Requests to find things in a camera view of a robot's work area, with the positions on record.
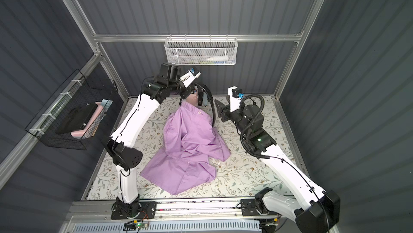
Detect black leather belt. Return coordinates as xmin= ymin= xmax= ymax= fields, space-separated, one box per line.
xmin=195 ymin=83 xmax=216 ymax=127

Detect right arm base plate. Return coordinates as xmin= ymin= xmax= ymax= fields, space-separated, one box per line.
xmin=236 ymin=199 xmax=281 ymax=217

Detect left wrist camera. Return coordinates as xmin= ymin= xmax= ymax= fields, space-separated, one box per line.
xmin=179 ymin=68 xmax=201 ymax=88

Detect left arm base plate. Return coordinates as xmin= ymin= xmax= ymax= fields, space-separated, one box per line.
xmin=111 ymin=199 xmax=157 ymax=220

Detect pink handled tool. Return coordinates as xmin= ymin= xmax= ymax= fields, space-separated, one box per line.
xmin=70 ymin=101 xmax=105 ymax=139

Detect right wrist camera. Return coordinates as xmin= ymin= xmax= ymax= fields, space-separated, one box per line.
xmin=228 ymin=86 xmax=244 ymax=112

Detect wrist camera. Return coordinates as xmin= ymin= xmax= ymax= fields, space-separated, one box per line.
xmin=228 ymin=86 xmax=244 ymax=112
xmin=179 ymin=68 xmax=201 ymax=88

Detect black wire wall basket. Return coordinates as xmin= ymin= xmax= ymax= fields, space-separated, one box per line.
xmin=25 ymin=72 xmax=123 ymax=150

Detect purple trousers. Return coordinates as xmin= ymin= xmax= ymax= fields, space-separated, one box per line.
xmin=140 ymin=102 xmax=231 ymax=195

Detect light blue stapler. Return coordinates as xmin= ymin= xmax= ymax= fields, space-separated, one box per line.
xmin=202 ymin=93 xmax=209 ymax=107

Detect white wire mesh basket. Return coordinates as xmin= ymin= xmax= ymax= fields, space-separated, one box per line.
xmin=164 ymin=38 xmax=238 ymax=66

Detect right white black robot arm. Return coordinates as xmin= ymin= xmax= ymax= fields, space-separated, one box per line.
xmin=213 ymin=93 xmax=341 ymax=233

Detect white tube in basket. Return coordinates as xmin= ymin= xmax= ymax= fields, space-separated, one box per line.
xmin=206 ymin=55 xmax=229 ymax=63

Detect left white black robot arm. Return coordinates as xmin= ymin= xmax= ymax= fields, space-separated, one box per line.
xmin=105 ymin=63 xmax=201 ymax=219

